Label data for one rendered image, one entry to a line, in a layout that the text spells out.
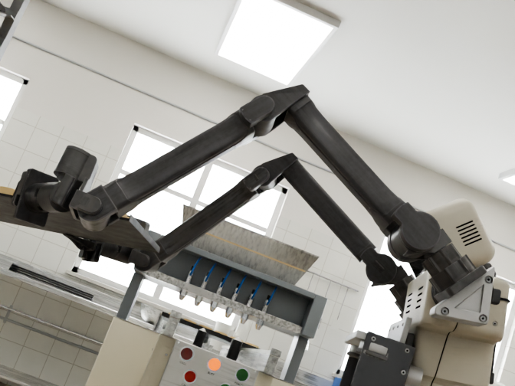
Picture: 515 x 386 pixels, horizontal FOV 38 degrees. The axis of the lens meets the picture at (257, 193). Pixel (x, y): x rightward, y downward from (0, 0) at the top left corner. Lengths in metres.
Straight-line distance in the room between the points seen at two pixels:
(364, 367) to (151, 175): 0.56
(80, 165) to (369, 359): 0.68
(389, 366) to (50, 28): 5.26
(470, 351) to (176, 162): 0.71
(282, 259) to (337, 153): 1.43
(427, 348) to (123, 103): 4.90
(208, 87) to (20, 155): 1.62
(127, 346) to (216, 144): 1.45
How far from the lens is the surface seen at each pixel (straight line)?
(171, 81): 6.30
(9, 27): 2.21
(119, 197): 1.39
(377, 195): 1.46
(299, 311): 2.89
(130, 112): 6.21
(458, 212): 1.62
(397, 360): 1.54
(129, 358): 2.77
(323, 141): 1.47
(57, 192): 1.41
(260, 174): 1.90
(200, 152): 1.43
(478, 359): 1.62
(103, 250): 1.97
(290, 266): 2.87
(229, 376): 2.05
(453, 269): 1.44
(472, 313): 1.45
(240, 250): 2.85
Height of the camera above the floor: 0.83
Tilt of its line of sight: 13 degrees up
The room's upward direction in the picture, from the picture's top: 21 degrees clockwise
